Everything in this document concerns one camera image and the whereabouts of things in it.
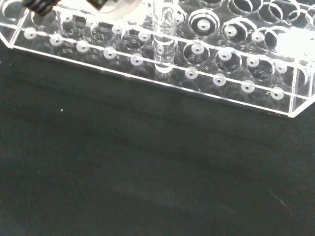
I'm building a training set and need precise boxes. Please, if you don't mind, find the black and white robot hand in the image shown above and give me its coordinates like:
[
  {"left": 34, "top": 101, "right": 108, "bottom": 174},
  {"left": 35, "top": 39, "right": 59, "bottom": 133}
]
[{"left": 21, "top": 0, "right": 142, "bottom": 18}]

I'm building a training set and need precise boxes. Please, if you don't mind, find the clear plastic test tube rack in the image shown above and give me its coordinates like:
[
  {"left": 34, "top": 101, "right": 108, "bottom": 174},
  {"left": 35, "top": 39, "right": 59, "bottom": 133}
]
[{"left": 0, "top": 0, "right": 315, "bottom": 119}]

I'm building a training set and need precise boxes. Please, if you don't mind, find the black bench cloth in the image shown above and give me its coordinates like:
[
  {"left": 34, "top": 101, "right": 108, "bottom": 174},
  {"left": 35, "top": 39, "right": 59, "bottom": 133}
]
[{"left": 0, "top": 46, "right": 315, "bottom": 236}]

